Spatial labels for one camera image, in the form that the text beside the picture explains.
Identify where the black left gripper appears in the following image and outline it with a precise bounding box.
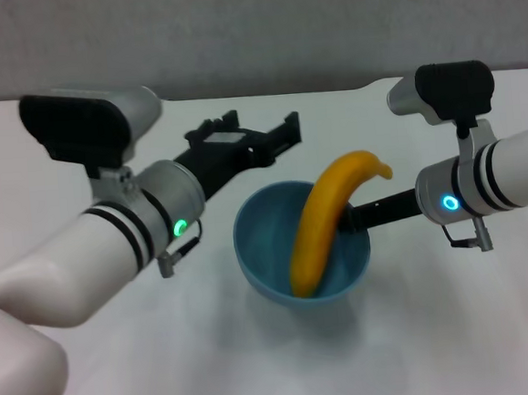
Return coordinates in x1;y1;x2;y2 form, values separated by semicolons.
170;104;307;202

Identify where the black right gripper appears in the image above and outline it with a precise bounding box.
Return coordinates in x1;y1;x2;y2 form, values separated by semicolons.
334;187;427;236

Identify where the yellow banana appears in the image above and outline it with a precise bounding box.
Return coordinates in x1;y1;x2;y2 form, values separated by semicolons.
280;147;403;299

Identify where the blue plastic bowl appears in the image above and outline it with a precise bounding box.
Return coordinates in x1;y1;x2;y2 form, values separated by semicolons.
228;175;376;318

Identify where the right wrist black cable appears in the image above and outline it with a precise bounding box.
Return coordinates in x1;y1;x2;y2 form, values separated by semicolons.
440;213;497;256

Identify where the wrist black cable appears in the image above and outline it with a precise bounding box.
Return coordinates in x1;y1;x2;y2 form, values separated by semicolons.
154;217;208;280
440;213;497;256

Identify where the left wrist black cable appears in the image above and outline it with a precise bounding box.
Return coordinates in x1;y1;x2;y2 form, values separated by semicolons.
154;217;208;280

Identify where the right wrist camera housing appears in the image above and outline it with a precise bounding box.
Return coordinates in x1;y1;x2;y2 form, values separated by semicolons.
384;57;501;145

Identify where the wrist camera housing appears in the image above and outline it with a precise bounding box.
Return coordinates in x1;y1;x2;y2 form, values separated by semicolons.
384;57;501;145
17;80;170;185

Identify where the left wrist camera housing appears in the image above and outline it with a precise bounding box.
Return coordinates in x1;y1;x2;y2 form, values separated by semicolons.
17;80;170;185

